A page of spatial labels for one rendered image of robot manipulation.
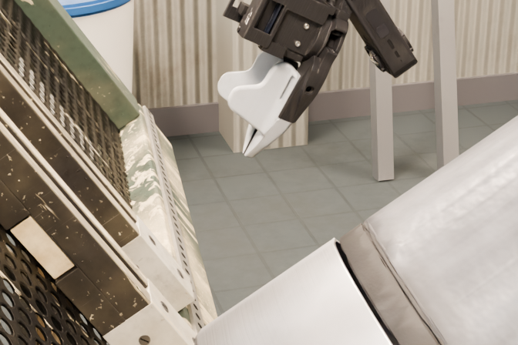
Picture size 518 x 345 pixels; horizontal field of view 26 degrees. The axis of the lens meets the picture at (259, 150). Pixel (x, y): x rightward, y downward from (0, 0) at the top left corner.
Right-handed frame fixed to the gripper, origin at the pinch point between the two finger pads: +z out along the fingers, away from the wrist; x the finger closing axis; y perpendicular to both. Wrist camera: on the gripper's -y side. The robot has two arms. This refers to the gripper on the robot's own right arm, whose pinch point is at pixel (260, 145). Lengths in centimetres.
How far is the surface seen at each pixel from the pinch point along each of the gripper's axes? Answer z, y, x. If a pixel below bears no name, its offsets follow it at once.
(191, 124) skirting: 84, -114, -321
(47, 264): 28.2, 5.0, -25.7
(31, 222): 24.1, 8.6, -25.8
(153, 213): 35, -22, -73
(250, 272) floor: 91, -109, -205
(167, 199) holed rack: 34, -25, -79
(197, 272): 39, -29, -63
